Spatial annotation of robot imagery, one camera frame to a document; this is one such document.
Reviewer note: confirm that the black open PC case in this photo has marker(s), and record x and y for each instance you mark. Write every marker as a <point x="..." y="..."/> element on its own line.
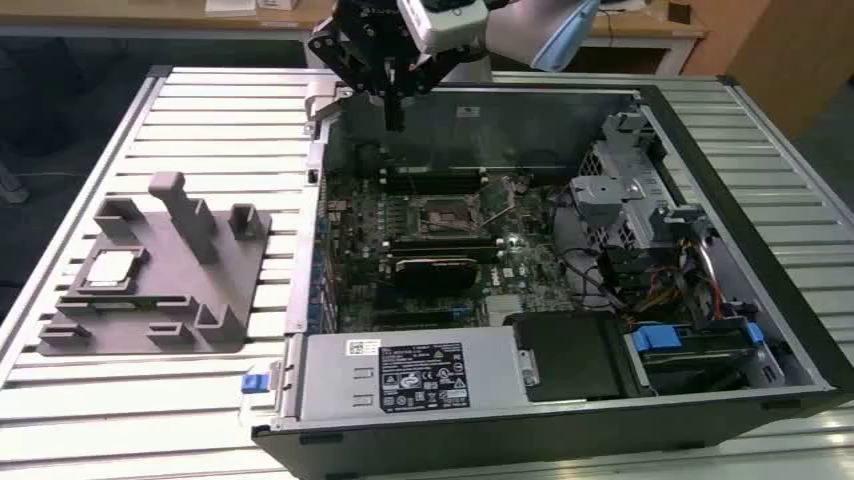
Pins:
<point x="467" y="450"/>

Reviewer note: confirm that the green motherboard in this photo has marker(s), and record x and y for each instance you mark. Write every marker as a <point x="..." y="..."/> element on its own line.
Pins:
<point x="527" y="235"/>

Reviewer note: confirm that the small dark box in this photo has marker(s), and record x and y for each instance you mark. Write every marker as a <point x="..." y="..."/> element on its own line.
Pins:
<point x="680" y="12"/>

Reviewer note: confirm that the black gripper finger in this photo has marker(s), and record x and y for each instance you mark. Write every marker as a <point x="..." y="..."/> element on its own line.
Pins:
<point x="334" y="50"/>
<point x="437" y="67"/>

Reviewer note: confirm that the wooden desk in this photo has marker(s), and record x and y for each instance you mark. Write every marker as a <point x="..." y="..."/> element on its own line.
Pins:
<point x="134" y="20"/>

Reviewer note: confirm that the silver CPU green edge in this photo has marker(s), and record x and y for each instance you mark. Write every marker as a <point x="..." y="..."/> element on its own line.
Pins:
<point x="114" y="270"/>

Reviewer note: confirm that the green RAM stick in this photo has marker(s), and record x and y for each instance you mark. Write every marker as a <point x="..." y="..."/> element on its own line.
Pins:
<point x="127" y="303"/>

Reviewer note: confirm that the hard disk in blue carrier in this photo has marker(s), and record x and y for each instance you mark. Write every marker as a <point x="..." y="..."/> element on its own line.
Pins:
<point x="657" y="340"/>

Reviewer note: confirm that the grey metal leg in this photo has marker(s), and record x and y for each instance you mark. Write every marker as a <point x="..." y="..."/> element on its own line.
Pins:
<point x="14" y="187"/>

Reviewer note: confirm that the grey parts rack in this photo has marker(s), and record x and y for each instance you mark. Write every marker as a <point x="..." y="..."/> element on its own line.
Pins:
<point x="174" y="250"/>

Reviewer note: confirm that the blue case latch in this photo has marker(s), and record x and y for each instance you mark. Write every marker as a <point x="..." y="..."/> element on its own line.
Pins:
<point x="254" y="384"/>

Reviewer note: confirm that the thin metal locking lever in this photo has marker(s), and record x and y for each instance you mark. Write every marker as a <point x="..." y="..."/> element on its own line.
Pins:
<point x="414" y="186"/>
<point x="498" y="213"/>

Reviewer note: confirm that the white cardboard box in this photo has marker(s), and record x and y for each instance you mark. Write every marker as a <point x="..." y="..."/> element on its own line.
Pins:
<point x="230" y="6"/>
<point x="277" y="4"/>

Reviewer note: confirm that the round coin battery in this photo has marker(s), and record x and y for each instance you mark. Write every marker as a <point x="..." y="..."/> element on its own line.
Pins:
<point x="521" y="184"/>

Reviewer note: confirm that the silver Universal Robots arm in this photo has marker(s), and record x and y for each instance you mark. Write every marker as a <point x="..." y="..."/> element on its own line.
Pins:
<point x="510" y="30"/>

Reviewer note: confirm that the silver power supply unit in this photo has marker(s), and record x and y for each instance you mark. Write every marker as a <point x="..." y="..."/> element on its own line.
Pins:
<point x="334" y="380"/>

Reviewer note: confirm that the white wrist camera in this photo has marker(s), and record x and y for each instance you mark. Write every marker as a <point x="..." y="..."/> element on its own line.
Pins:
<point x="454" y="25"/>

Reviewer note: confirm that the CPU socket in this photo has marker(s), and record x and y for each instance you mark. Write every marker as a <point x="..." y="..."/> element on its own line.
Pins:
<point x="443" y="217"/>

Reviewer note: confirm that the black graphics card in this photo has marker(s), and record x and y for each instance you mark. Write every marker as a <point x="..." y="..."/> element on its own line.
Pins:
<point x="434" y="275"/>

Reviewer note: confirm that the black plastic drive cover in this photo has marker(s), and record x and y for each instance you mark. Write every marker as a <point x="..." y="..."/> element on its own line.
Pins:
<point x="574" y="355"/>

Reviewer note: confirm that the silver metal drive cage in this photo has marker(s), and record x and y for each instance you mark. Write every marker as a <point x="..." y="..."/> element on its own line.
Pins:
<point x="630" y="165"/>

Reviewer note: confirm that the wooden cabinet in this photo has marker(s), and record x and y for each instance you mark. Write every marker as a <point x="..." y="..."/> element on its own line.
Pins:
<point x="794" y="60"/>

